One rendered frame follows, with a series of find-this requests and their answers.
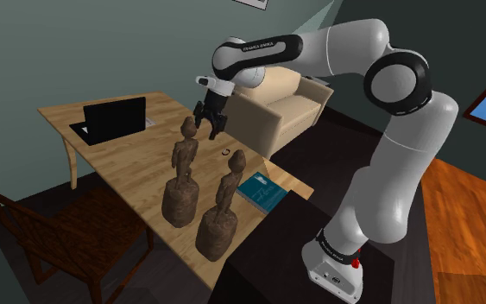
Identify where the beige armchair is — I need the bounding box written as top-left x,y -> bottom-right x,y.
221,66 -> 335,160

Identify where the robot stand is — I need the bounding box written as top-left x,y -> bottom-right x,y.
206,189 -> 395,304

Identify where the teal book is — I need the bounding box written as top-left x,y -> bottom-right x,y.
235,171 -> 289,216

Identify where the black laptop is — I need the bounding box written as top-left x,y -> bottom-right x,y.
68,96 -> 156,147

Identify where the wall picture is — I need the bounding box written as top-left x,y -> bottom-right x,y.
233,0 -> 269,11

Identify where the dark wooden chair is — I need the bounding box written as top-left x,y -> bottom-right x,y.
0,187 -> 155,304

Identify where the wooden table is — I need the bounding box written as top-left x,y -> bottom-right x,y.
37,91 -> 315,291

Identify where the brown wooden figure statue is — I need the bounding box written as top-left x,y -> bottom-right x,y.
194,149 -> 248,263
161,116 -> 200,229

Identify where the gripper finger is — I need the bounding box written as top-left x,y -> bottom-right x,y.
209,113 -> 228,142
193,100 -> 206,130

